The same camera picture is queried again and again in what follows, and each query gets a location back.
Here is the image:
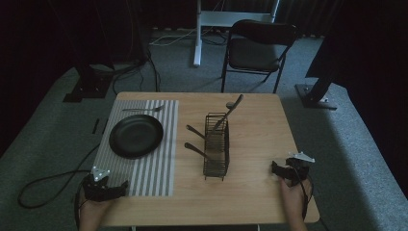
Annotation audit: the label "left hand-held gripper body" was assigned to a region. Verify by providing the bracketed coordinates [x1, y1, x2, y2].
[82, 166, 114, 203]

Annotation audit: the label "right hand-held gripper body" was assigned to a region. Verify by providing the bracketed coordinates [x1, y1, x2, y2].
[284, 151, 316, 188]

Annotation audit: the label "person's left hand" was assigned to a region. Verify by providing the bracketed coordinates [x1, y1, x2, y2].
[78, 192, 114, 225]

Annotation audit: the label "person's right hand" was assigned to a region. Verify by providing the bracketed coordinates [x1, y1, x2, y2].
[278, 177, 313, 222]

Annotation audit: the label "grey striped placemat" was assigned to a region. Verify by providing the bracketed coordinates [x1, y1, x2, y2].
[92, 99, 180, 197]

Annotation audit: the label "black round plate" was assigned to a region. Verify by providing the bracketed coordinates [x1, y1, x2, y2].
[108, 114, 165, 160]

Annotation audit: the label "black metal stand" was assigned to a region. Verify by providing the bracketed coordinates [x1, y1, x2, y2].
[294, 28, 339, 112]
[47, 0, 114, 104]

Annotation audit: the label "silver spoon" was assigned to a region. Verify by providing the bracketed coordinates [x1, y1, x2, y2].
[220, 101, 236, 120]

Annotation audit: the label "silver fork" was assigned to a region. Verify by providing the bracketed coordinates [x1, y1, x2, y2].
[121, 104, 166, 114]

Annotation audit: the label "black folding chair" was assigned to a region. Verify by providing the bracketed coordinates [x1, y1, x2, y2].
[219, 18, 300, 94]

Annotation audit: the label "dark curtain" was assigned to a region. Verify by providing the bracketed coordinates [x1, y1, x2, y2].
[278, 0, 344, 39]

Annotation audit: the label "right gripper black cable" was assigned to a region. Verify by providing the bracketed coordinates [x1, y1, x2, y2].
[293, 167, 315, 220]

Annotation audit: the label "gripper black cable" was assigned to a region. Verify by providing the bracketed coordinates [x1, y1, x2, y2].
[16, 142, 102, 229]
[293, 167, 315, 220]

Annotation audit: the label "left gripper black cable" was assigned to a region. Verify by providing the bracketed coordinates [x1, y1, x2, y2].
[16, 142, 102, 229]

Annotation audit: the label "black wire cutlery rack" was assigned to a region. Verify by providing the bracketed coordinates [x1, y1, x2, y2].
[203, 112, 231, 182]

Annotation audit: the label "dark-handled utensil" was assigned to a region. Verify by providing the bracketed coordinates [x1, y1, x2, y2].
[185, 124, 207, 141]
[184, 141, 210, 160]

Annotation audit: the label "black floor cables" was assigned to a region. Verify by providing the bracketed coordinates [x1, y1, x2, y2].
[110, 32, 162, 95]

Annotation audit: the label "white floor cable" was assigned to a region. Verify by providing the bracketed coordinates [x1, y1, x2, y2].
[148, 28, 197, 47]

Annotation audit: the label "white desk frame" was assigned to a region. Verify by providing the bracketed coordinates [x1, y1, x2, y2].
[192, 0, 281, 68]

